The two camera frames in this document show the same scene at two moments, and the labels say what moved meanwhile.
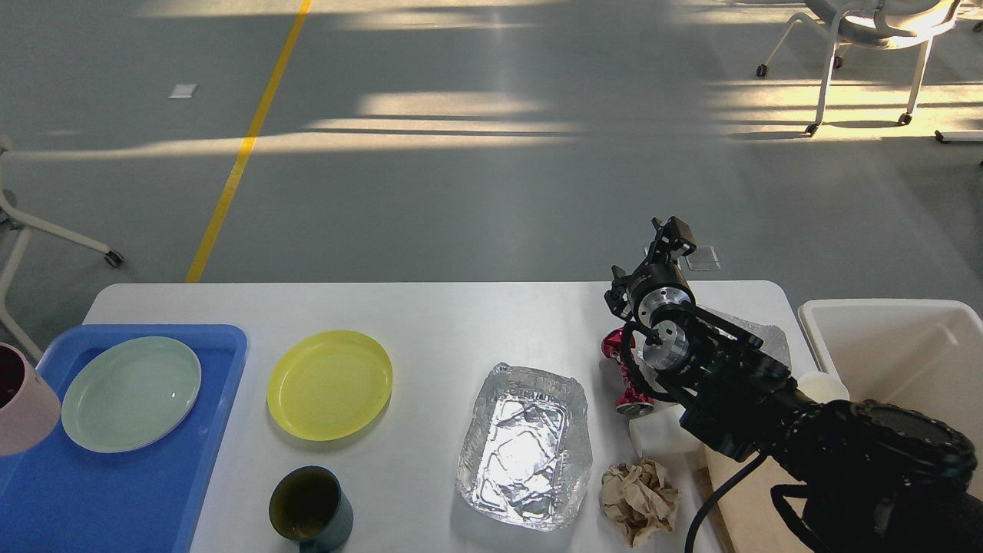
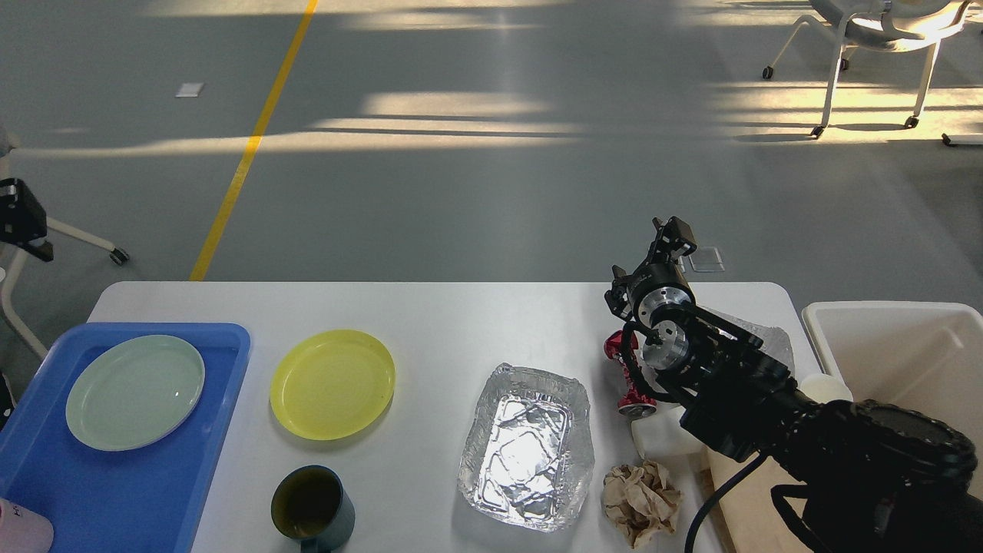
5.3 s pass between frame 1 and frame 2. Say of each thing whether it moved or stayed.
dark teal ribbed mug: stayed
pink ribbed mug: moved
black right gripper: stayed
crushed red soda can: stayed
